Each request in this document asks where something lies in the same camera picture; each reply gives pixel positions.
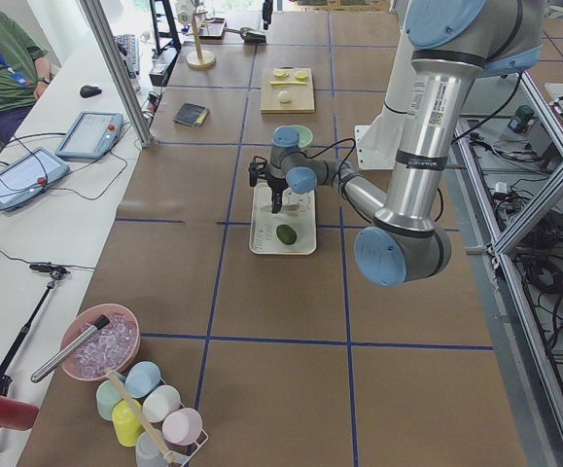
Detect light green bowl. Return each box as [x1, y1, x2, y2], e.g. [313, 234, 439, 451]
[292, 125, 313, 149]

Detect yellow plastic knife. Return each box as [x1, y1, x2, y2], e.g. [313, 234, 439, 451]
[268, 80, 308, 87]

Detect dark tray with glasses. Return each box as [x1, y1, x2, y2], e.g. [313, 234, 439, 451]
[198, 18, 227, 40]

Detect aluminium frame post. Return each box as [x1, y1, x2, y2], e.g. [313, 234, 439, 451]
[79, 0, 154, 148]

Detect yellow cup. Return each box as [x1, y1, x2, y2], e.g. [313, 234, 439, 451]
[111, 400, 144, 448]

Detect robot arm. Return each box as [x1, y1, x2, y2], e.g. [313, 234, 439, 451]
[264, 1, 545, 286]

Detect person in green shirt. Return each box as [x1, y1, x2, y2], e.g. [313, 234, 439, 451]
[0, 11, 52, 143]

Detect grey cup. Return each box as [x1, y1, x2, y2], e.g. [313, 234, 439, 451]
[135, 432, 167, 467]

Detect pink bowl with ice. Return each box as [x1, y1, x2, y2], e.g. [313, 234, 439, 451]
[61, 304, 141, 381]

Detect blue teach pendant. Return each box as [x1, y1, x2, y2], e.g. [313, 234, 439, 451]
[55, 111, 124, 161]
[0, 147, 70, 211]

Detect white bear tray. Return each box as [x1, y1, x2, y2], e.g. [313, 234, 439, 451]
[249, 182, 317, 255]

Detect blue cup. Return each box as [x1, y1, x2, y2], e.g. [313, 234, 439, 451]
[124, 361, 161, 399]

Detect front lemon slice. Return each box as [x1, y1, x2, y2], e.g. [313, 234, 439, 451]
[273, 69, 289, 79]

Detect black computer mouse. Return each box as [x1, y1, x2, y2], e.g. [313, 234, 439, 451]
[79, 85, 102, 98]

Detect white cup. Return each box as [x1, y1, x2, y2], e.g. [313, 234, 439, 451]
[143, 384, 181, 423]

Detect wooden mug tree stand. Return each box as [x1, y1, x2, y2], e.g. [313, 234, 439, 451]
[186, 13, 216, 71]

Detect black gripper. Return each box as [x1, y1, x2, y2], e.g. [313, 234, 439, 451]
[266, 176, 287, 214]

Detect wooden cutting board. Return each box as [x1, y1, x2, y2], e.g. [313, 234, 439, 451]
[260, 68, 315, 114]

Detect pink cup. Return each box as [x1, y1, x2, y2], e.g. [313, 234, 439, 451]
[162, 408, 203, 446]

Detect blue teach pendant near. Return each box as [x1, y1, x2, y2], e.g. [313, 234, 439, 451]
[0, 147, 70, 211]

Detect black selfie stick tripod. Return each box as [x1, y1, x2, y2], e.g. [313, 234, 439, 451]
[0, 262, 72, 458]

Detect grey folded cloth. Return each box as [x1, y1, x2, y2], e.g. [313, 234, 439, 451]
[173, 102, 209, 127]

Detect blue teach pendant far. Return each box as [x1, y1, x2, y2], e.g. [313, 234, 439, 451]
[55, 111, 124, 161]

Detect green cup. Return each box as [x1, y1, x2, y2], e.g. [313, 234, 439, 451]
[95, 379, 123, 421]

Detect yellow sponge cloth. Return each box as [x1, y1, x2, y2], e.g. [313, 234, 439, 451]
[194, 109, 209, 126]

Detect steel scoop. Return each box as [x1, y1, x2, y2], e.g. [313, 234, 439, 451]
[224, 27, 266, 45]

